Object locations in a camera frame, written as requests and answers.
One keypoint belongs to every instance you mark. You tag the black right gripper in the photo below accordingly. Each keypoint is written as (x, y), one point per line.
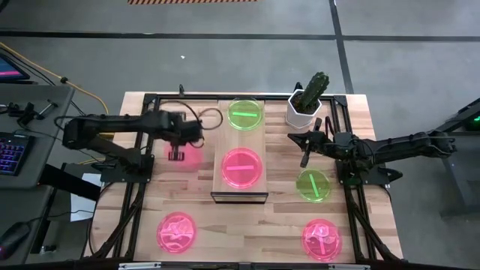
(333, 146)

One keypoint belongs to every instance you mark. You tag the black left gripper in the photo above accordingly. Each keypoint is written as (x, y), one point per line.
(180, 129)

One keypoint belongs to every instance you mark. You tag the pink translucent plastic plate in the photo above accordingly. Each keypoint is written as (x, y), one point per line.
(321, 240)
(193, 159)
(232, 178)
(176, 232)

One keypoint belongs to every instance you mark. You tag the green translucent plastic plate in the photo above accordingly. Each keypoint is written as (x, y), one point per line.
(240, 122)
(303, 187)

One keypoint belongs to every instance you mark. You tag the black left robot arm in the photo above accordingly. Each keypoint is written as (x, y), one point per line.
(112, 123)

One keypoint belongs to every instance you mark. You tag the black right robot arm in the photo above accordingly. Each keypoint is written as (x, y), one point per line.
(405, 144)

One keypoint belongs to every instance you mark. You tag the white plant pot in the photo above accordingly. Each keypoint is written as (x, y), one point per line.
(300, 120)

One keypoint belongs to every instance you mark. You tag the green cactus plant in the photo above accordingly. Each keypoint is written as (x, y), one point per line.
(315, 88)

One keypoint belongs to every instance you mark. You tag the black table clamp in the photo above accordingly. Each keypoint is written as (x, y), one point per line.
(298, 87)
(181, 89)

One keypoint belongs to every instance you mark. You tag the white paper sheet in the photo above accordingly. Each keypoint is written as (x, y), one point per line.
(80, 202)

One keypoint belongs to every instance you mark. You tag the black rectangular bar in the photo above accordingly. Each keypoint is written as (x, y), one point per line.
(71, 182)

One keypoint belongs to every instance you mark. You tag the grey desk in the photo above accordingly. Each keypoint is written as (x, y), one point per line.
(45, 150)

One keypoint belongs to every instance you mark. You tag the black clamp tool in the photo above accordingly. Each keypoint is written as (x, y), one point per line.
(26, 112)

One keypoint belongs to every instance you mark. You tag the backlit computer keyboard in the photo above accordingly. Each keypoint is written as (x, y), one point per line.
(13, 153)

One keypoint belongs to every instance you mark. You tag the black computer mouse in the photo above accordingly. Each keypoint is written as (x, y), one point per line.
(13, 238)

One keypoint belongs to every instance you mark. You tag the computer monitor screen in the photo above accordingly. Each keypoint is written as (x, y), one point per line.
(9, 71)

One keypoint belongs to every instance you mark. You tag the black aluminium rig frame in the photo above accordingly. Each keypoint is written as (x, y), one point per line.
(187, 96)

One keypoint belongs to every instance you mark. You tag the wooden shelf with black frame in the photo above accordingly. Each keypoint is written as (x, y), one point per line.
(240, 138)

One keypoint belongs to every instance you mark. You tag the silver metal bracket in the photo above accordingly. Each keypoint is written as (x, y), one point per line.
(348, 267)
(138, 266)

